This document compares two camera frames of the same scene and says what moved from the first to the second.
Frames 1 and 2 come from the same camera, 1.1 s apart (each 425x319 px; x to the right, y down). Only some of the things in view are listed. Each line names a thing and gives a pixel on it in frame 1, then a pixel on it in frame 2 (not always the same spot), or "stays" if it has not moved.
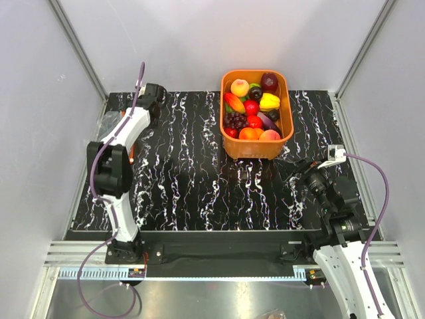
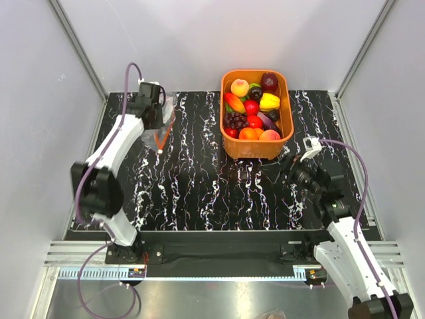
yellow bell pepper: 269,102 stays
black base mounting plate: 216,248 stays
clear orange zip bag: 110,121 → 155,139
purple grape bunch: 237,120 stays
